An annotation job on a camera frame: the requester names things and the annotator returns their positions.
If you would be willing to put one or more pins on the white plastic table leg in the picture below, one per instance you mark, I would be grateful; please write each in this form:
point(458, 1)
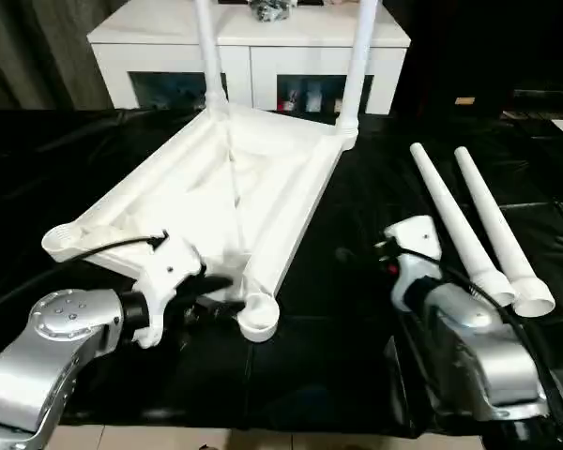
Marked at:
point(450, 220)
point(208, 56)
point(356, 70)
point(492, 225)

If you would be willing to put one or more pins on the white plastic table top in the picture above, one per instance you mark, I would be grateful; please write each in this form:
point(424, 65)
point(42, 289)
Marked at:
point(216, 187)

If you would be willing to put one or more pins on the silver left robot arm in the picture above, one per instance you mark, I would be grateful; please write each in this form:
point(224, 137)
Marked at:
point(51, 347)

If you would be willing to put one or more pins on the black speaker with yellow label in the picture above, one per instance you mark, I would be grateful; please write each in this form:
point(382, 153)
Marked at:
point(464, 100)

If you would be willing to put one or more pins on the white cabinet with glass doors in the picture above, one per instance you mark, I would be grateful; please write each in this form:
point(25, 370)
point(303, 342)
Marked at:
point(145, 51)

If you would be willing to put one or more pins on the grey curtain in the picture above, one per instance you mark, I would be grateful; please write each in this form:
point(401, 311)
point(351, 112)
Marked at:
point(37, 51)

